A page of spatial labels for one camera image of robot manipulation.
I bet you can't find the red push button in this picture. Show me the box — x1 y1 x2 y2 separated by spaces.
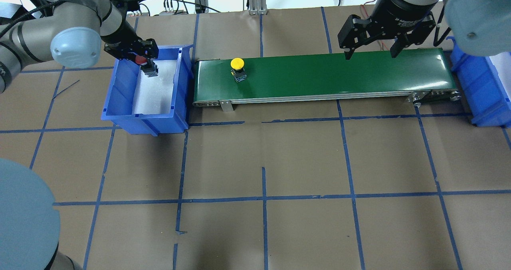
134 55 148 66

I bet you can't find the blue bin near left arm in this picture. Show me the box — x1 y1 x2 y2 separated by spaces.
101 45 193 137

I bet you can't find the white foam pad right bin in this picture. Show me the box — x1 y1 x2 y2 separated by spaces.
489 52 511 85

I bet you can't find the blue bin near right arm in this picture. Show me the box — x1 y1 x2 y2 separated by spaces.
447 36 511 128

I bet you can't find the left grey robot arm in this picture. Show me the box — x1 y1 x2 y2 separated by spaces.
0 0 159 92

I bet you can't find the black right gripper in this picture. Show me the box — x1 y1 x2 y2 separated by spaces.
338 0 436 60

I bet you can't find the white foam pad left bin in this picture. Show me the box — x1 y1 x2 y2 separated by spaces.
133 60 177 115

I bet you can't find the yellow push button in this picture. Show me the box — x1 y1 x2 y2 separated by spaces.
230 58 248 83

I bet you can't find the white foam pad bin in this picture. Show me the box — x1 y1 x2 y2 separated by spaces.
489 52 511 85
133 60 177 115

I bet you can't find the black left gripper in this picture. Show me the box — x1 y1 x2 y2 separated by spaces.
103 26 159 77

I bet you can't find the black power adapter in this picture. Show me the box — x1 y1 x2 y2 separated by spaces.
194 0 208 14

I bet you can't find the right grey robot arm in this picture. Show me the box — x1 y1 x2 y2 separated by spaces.
337 0 511 60

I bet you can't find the green conveyor belt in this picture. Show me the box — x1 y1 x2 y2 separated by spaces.
193 48 461 111

